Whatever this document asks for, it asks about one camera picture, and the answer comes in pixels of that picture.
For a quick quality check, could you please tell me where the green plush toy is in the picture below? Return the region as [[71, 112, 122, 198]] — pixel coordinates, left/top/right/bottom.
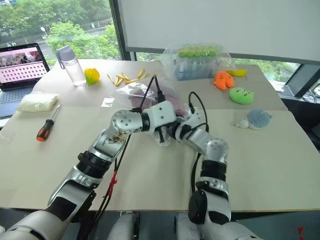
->
[[228, 86, 256, 105]]

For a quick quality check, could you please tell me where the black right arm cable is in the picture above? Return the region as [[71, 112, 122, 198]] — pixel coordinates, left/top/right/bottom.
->
[[188, 91, 210, 195]]

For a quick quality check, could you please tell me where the orange plush toy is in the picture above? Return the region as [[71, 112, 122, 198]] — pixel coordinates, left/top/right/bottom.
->
[[213, 71, 235, 90]]

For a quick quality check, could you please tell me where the yellow toy bell pepper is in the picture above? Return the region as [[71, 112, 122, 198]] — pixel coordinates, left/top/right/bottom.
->
[[84, 67, 101, 86]]

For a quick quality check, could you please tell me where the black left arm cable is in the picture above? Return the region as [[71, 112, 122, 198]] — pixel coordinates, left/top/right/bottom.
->
[[81, 74, 166, 240]]

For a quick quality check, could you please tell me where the crinkled clear plastic bag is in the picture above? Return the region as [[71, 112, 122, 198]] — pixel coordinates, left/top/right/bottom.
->
[[158, 42, 239, 82]]

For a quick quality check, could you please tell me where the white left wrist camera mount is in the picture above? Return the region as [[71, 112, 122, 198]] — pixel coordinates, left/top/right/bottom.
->
[[147, 100, 176, 131]]

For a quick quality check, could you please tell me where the clear bottle with grey lid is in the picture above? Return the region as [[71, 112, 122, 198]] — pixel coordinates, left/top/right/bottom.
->
[[55, 45, 88, 88]]

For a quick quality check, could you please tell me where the dark red cloth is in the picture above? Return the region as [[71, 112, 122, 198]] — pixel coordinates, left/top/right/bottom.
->
[[128, 83, 186, 118]]

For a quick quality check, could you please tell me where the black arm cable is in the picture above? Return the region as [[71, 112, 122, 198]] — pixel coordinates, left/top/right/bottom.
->
[[188, 91, 210, 195], [81, 74, 166, 240]]

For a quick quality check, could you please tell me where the grey plush shark toy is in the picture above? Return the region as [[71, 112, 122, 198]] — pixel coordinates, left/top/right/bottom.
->
[[234, 108, 274, 131]]

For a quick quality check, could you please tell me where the white roller blind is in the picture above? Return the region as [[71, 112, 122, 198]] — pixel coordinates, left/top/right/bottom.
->
[[116, 0, 320, 63]]

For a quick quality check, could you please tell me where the dark slanted monitor panel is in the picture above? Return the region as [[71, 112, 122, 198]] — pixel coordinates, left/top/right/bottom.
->
[[285, 63, 320, 98]]

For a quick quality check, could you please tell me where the bag of white powder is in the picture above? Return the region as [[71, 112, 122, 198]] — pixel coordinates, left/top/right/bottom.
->
[[16, 92, 61, 113]]

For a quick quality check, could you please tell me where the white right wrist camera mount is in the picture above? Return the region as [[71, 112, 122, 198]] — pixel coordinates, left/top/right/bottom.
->
[[185, 112, 201, 127]]

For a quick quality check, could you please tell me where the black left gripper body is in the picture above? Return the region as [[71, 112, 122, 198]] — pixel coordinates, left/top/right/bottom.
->
[[153, 124, 169, 134]]

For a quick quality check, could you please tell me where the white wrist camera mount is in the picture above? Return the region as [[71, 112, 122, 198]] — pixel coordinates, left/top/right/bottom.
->
[[147, 100, 176, 131], [185, 112, 201, 127]]

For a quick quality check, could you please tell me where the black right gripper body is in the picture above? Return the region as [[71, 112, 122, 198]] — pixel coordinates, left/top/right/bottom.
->
[[167, 121, 179, 139]]

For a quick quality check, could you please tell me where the large clear plastic bag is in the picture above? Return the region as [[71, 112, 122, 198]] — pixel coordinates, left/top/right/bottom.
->
[[101, 75, 191, 149]]

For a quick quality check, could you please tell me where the orange black handled screwdriver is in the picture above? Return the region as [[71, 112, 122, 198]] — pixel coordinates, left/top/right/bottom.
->
[[36, 104, 62, 143]]

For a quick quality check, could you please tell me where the green capped tube box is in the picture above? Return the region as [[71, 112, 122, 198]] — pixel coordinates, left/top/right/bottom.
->
[[174, 45, 222, 81]]

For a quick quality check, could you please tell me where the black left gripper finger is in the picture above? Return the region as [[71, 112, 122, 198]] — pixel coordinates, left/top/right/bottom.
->
[[156, 130, 168, 147]]

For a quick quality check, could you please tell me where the open laptop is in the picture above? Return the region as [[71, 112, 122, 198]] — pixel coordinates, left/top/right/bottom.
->
[[0, 42, 51, 119]]

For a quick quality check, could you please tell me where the dark window frame pillar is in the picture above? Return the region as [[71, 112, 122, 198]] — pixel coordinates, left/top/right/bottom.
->
[[109, 0, 138, 61]]

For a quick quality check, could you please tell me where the yellow toy banana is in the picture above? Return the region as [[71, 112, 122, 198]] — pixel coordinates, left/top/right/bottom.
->
[[226, 68, 249, 77]]

